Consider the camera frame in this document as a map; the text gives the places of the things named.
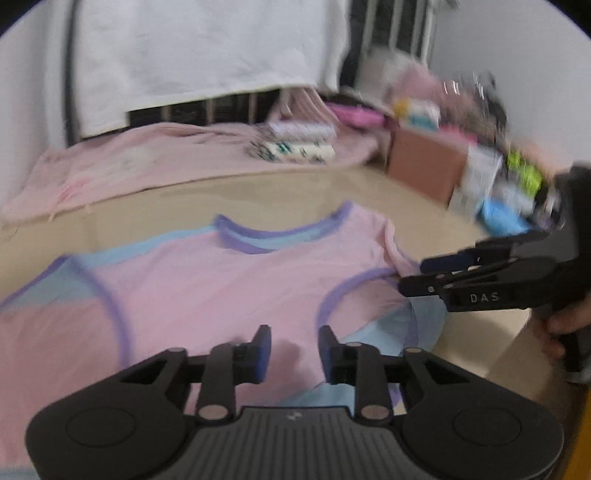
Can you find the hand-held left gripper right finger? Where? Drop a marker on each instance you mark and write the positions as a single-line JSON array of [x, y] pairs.
[[326, 357]]

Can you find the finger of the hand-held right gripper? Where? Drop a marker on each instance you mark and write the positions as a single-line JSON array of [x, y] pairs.
[[415, 285], [443, 264]]

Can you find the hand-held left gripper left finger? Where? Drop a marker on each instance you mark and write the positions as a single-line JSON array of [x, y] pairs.
[[262, 357]]

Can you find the pink and blue t-shirt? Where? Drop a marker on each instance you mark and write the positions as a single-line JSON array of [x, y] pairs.
[[207, 295]]

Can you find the person's right hand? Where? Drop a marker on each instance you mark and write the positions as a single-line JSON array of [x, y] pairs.
[[561, 323]]

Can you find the small white box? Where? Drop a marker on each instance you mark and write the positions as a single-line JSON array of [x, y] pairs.
[[464, 201]]

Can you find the blue plastic packet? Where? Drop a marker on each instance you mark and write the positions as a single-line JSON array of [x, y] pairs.
[[503, 217]]

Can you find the salmon cardboard box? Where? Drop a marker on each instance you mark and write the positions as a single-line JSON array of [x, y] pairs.
[[425, 166]]

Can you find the white small boxes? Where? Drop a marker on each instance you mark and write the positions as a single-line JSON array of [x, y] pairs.
[[482, 168]]

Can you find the neon yellow vest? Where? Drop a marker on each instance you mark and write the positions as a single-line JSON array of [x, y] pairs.
[[524, 170]]

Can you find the yellow and white plush toy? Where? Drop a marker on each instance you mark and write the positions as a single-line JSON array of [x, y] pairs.
[[418, 113]]

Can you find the black bag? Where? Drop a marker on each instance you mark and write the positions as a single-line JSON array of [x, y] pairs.
[[491, 99]]

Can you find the pink flat case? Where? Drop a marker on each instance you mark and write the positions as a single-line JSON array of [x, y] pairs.
[[358, 114]]

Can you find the clear plastic bag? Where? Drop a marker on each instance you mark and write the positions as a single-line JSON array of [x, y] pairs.
[[459, 92]]

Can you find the green flower folded cloth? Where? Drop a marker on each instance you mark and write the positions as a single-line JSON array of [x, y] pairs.
[[295, 151]]

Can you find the pink bag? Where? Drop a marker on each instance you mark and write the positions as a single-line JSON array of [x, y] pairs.
[[418, 81]]

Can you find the purple floral folded cloth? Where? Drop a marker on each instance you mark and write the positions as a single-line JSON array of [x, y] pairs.
[[300, 130]]

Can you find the pink fleece blanket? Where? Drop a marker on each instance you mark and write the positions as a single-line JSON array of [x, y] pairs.
[[152, 159]]

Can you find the window grille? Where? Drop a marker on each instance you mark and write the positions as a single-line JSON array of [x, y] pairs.
[[392, 23]]

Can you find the white hanging quilt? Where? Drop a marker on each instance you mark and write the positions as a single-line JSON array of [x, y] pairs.
[[203, 50]]

